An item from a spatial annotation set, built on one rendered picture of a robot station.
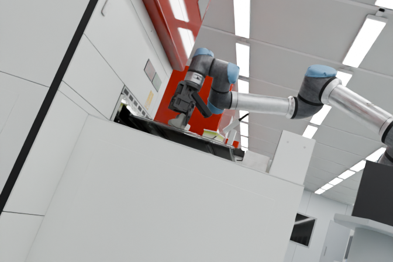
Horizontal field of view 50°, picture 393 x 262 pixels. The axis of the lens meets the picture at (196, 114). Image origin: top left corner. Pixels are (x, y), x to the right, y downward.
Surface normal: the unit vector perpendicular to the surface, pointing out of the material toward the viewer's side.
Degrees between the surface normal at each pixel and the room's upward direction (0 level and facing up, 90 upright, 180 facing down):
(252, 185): 90
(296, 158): 90
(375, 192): 90
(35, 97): 90
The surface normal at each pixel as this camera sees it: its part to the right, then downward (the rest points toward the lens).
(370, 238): -0.59, -0.39
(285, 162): -0.11, -0.28
